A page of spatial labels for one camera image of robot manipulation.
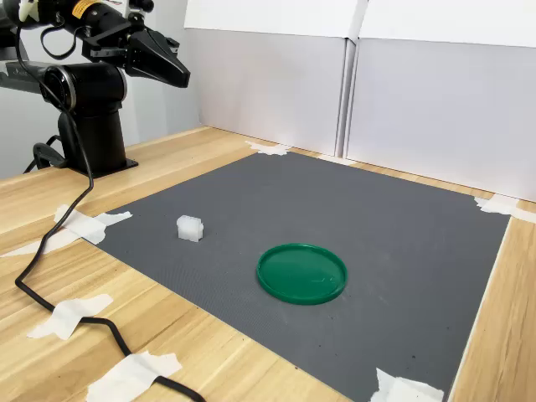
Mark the small white plastic terminal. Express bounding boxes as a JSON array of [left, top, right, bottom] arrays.
[[175, 214, 205, 241]]

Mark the dark grey mat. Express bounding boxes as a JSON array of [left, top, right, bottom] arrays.
[[81, 150, 513, 402]]

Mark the black camera cable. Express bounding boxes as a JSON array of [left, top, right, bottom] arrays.
[[14, 20, 207, 402]]

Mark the round green lid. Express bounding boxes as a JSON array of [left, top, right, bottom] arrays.
[[255, 242, 349, 306]]

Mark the white tape piece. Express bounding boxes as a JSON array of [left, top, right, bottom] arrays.
[[85, 350, 183, 402], [245, 140, 292, 157], [317, 153, 357, 167], [473, 194, 536, 223], [27, 292, 114, 341], [0, 229, 80, 259], [368, 367, 445, 402], [53, 204, 134, 246]]

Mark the white partition panel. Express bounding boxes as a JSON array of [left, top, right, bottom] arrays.
[[183, 0, 361, 157], [343, 0, 536, 203]]

